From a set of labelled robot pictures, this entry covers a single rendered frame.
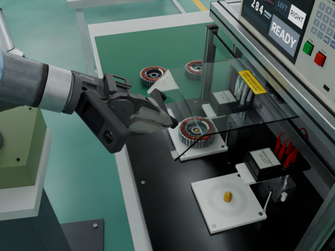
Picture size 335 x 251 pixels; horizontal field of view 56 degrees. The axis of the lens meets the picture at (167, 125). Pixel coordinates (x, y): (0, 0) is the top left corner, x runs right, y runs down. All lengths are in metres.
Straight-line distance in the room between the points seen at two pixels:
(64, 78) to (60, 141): 1.67
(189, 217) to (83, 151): 1.34
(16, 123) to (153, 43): 0.79
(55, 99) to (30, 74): 0.05
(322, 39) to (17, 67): 0.52
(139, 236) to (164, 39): 1.03
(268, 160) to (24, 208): 0.65
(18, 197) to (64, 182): 0.99
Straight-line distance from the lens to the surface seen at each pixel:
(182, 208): 0.84
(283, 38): 0.74
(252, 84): 0.75
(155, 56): 1.45
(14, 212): 0.96
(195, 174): 0.91
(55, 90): 0.53
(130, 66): 1.39
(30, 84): 0.53
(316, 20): 0.66
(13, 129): 1.03
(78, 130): 2.23
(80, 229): 1.73
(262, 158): 0.78
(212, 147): 0.97
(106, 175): 1.92
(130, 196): 0.90
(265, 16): 0.80
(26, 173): 0.95
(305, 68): 0.69
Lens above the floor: 1.48
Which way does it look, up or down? 43 degrees down
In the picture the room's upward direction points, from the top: straight up
